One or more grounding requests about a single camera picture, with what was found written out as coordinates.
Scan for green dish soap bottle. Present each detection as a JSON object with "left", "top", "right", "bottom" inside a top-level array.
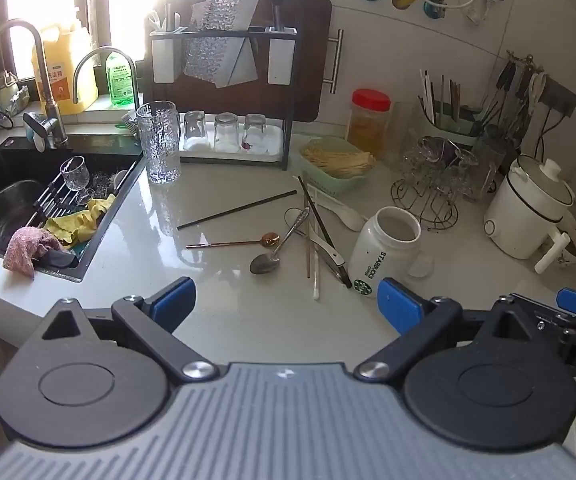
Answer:
[{"left": 105, "top": 50, "right": 136, "bottom": 107}]

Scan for white rack cup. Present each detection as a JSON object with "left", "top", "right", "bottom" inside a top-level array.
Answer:
[
  {"left": 268, "top": 30, "right": 296, "bottom": 83},
  {"left": 151, "top": 35, "right": 176, "bottom": 83}
]

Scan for brown cutting board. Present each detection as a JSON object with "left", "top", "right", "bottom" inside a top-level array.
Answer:
[{"left": 158, "top": 0, "right": 333, "bottom": 123}]

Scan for small clear glass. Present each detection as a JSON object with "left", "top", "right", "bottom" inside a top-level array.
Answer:
[
  {"left": 214, "top": 112, "right": 240, "bottom": 153},
  {"left": 183, "top": 110, "right": 207, "bottom": 151},
  {"left": 243, "top": 113, "right": 267, "bottom": 153}
]

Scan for copper spoon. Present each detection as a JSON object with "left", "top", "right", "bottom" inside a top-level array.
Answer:
[{"left": 186, "top": 232, "right": 281, "bottom": 250}]

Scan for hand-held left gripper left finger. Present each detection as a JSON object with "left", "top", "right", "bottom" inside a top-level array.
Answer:
[{"left": 43, "top": 276, "right": 219, "bottom": 381}]

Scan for yellow cloth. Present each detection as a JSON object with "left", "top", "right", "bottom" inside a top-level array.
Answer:
[{"left": 43, "top": 195, "right": 116, "bottom": 247}]

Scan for large white spoon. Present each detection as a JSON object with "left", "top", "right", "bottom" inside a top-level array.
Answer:
[{"left": 308, "top": 187, "right": 367, "bottom": 232}]

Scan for tall textured glass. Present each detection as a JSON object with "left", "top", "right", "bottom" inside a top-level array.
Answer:
[{"left": 136, "top": 101, "right": 182, "bottom": 185}]

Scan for red-lid plastic jar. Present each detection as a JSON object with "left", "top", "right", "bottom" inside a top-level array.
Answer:
[{"left": 346, "top": 89, "right": 392, "bottom": 158}]

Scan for sink drain rack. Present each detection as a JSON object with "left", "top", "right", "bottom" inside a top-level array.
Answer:
[{"left": 33, "top": 160, "right": 139, "bottom": 241}]

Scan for steel wool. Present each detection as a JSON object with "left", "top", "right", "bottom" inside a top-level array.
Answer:
[{"left": 90, "top": 170, "right": 120, "bottom": 197}]

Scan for textured glass pitcher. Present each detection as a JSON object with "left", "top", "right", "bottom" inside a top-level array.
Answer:
[{"left": 470, "top": 125, "right": 509, "bottom": 201}]

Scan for black metal dish rack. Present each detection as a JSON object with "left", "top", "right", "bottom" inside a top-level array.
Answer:
[{"left": 148, "top": 25, "right": 299, "bottom": 171}]

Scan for green chopstick holder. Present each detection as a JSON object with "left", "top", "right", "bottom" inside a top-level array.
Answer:
[{"left": 413, "top": 95, "right": 488, "bottom": 147}]

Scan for white ceramic mug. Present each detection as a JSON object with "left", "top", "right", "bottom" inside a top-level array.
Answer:
[{"left": 348, "top": 206, "right": 434, "bottom": 298}]

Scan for steel bar handle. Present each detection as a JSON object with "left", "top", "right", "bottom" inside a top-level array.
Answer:
[{"left": 324, "top": 30, "right": 343, "bottom": 94}]

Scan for small steel faucet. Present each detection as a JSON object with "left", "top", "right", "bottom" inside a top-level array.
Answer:
[{"left": 73, "top": 47, "right": 141, "bottom": 111}]

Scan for green plastic basket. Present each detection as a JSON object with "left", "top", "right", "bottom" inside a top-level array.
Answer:
[{"left": 300, "top": 136, "right": 376, "bottom": 198}]

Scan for steel pot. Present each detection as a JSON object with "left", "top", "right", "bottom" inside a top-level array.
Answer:
[{"left": 0, "top": 180, "right": 46, "bottom": 247}]

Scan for pink cloth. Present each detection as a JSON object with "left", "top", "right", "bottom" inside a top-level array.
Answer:
[{"left": 2, "top": 226, "right": 65, "bottom": 279}]

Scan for white scissors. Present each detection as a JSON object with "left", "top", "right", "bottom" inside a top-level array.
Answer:
[{"left": 528, "top": 71, "right": 548, "bottom": 116}]

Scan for steel spoon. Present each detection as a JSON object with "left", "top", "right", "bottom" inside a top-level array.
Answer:
[{"left": 250, "top": 207, "right": 311, "bottom": 275}]

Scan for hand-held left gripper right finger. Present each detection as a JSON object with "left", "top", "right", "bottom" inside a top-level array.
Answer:
[{"left": 354, "top": 277, "right": 538, "bottom": 381}]

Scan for yellow detergent jug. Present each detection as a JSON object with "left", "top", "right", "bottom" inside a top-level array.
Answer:
[{"left": 30, "top": 22, "right": 100, "bottom": 116}]

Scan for wine glass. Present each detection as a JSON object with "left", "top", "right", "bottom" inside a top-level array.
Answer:
[{"left": 60, "top": 156, "right": 95, "bottom": 206}]

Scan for row of hanging utensils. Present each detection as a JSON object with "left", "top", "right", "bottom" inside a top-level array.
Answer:
[{"left": 475, "top": 52, "right": 551, "bottom": 133}]

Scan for white electric pot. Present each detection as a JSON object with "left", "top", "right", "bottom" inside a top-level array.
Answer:
[{"left": 484, "top": 154, "right": 576, "bottom": 274}]

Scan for white drip tray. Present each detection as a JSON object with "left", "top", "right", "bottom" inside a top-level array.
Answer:
[{"left": 179, "top": 112, "right": 286, "bottom": 163}]

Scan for wire glass rack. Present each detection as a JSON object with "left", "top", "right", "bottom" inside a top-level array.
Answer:
[{"left": 392, "top": 135, "right": 461, "bottom": 232}]

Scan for tall steel faucet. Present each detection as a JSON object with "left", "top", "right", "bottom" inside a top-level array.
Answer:
[{"left": 0, "top": 20, "right": 69, "bottom": 151}]

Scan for pile of toothpicks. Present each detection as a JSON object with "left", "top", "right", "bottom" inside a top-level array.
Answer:
[{"left": 302, "top": 141, "right": 375, "bottom": 178}]

